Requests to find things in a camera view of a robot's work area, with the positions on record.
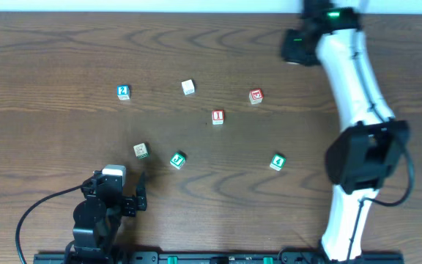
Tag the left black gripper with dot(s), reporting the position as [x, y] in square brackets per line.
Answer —
[129, 204]

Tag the red letter E block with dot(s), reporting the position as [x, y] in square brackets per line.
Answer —
[255, 96]

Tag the blue number 2 block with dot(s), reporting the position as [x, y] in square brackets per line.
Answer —
[123, 92]

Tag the red letter I block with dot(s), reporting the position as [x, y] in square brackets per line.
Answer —
[218, 117]

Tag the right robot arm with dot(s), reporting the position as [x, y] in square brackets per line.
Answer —
[369, 163]

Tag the green letter R butterfly block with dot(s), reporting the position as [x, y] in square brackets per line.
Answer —
[141, 150]

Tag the blue letter P block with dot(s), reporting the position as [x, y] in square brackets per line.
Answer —
[188, 87]

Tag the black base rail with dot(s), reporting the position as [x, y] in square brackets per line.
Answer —
[283, 258]

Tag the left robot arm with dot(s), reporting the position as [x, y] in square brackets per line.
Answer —
[99, 216]

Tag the green letter J block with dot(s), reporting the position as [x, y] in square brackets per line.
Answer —
[177, 160]

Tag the green number 4 block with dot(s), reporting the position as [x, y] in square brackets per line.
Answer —
[277, 162]

